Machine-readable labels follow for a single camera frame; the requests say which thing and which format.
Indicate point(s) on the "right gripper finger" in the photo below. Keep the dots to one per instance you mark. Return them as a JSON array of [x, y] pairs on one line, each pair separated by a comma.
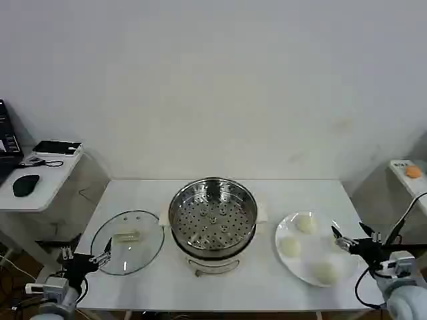
[[345, 244], [374, 236]]

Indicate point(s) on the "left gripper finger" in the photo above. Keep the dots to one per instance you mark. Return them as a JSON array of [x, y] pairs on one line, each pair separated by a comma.
[[66, 253], [103, 255]]

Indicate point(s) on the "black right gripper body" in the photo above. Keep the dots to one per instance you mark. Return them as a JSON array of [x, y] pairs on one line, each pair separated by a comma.
[[370, 251]]

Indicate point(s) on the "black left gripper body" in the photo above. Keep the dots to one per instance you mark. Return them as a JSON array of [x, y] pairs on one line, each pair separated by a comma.
[[78, 270]]

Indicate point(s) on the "round glass lid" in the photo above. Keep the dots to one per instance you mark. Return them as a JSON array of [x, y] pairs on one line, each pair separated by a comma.
[[133, 253]]

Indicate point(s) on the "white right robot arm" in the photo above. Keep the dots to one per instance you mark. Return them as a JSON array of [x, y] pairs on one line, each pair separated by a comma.
[[400, 296]]

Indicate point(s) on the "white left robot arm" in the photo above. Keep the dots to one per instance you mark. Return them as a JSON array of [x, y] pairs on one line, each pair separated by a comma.
[[56, 300]]

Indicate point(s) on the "round white plate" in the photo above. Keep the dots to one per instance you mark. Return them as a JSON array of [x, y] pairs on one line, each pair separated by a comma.
[[302, 265]]

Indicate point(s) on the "white desk with orange thing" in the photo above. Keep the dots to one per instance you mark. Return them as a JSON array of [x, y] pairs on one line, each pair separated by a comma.
[[417, 190]]

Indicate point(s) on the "white desk with laptop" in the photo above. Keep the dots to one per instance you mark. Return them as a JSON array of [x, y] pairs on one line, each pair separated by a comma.
[[40, 193]]

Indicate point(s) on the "small orange object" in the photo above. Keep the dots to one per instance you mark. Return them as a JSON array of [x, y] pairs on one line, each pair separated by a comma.
[[413, 171]]

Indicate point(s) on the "white printed label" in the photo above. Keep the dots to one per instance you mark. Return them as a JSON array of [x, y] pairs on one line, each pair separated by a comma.
[[401, 164]]

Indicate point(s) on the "black computer mouse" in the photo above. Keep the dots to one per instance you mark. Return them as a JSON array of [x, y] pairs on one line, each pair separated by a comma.
[[25, 185]]

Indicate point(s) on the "small grey device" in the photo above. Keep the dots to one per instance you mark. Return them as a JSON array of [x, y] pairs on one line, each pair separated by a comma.
[[35, 160]]

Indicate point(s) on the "flat black white-edged box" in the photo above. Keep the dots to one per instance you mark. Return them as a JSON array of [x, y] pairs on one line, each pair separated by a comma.
[[56, 147]]

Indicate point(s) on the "white electric steamer base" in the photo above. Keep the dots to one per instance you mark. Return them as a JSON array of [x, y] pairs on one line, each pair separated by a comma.
[[213, 261]]

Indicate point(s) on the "perforated steel steamer basket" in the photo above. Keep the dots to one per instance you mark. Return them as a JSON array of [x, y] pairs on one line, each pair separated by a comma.
[[213, 220]]

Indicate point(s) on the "black laptop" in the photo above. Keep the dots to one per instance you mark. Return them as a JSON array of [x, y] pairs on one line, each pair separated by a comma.
[[8, 140]]

